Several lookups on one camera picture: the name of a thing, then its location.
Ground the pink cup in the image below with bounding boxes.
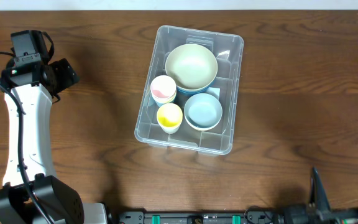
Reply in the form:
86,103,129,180
150,75,177,99

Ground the yellow cup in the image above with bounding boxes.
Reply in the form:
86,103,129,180
157,103,183,128
152,94,177,103

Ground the cream beige bowl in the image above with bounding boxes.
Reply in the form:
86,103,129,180
165,44,218,90

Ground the light grey bowl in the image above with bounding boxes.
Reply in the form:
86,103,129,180
184,93,223,127

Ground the light blue cup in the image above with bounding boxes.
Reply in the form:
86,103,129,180
154,100,167,107

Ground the cream white cup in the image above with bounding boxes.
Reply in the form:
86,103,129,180
159,123,181,134

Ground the white bowl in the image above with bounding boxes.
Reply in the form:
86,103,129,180
188,123,218,131

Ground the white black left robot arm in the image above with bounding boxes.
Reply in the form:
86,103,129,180
0,57,108,223

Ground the clear plastic storage container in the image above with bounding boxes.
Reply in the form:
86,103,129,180
134,25,244,156

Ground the white paper label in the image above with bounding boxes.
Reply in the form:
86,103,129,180
205,87,221,100

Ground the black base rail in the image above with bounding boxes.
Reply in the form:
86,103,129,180
112,205,304,224

